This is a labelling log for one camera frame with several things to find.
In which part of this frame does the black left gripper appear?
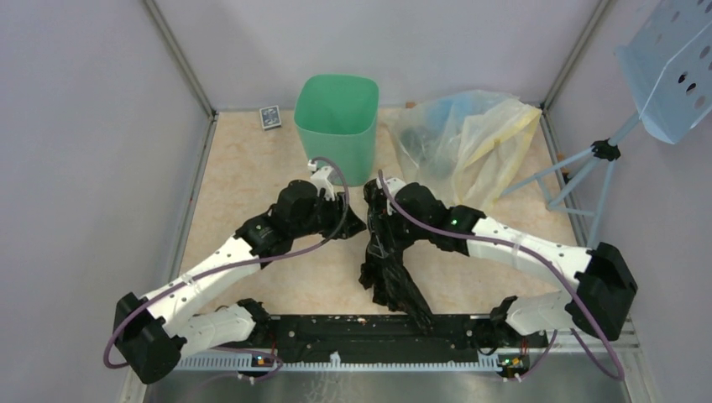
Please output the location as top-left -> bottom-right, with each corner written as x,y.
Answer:
291,191 -> 368,240

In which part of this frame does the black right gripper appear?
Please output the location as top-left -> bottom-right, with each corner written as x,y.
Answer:
369,204 -> 432,257

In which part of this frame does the black trash bag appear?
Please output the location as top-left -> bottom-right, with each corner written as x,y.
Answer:
359,220 -> 434,335

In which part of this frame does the translucent white trash bag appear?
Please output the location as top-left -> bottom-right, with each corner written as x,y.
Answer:
385,90 -> 542,212

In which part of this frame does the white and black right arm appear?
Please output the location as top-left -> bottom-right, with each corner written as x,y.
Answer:
360,178 -> 638,346

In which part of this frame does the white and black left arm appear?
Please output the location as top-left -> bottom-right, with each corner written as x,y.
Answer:
102,180 -> 365,385

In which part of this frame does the green plastic trash bin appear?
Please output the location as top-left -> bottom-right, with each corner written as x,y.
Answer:
294,74 -> 380,186

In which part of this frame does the light blue tripod stand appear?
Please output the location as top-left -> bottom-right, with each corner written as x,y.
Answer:
501,113 -> 641,249

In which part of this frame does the perforated light blue panel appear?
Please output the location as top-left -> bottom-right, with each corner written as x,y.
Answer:
615,0 -> 711,144

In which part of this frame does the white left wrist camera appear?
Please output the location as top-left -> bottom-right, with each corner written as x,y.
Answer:
307,160 -> 336,202

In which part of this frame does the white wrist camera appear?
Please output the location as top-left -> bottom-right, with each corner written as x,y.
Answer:
307,160 -> 336,202
376,177 -> 407,201

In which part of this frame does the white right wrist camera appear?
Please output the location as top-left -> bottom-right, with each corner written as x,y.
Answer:
376,177 -> 407,201

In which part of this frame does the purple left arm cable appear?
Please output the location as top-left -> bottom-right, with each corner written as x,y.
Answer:
102,156 -> 351,370

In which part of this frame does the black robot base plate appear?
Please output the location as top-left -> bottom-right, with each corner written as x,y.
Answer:
217,312 -> 549,363

